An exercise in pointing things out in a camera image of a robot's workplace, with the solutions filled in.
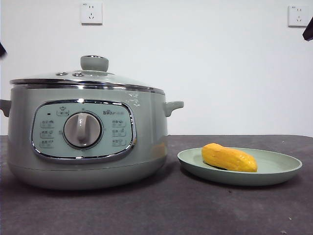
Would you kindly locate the glass lid with green knob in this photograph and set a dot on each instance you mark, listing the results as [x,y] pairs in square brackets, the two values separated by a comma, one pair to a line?
[110,78]

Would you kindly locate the pale green round plate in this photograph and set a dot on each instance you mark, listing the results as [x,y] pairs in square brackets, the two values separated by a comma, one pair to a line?
[276,169]

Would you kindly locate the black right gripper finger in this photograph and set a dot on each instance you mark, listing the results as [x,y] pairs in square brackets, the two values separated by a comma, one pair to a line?
[309,33]

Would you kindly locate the white wall socket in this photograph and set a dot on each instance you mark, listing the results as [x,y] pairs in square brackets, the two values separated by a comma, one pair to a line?
[92,13]
[298,16]

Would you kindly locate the yellow corn cob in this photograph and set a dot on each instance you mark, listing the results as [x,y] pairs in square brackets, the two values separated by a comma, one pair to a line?
[227,157]

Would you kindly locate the pale green electric steamer pot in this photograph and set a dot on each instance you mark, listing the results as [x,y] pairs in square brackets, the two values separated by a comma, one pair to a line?
[146,137]

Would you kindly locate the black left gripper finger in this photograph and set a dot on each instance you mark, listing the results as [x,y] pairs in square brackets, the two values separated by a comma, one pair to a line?
[2,50]

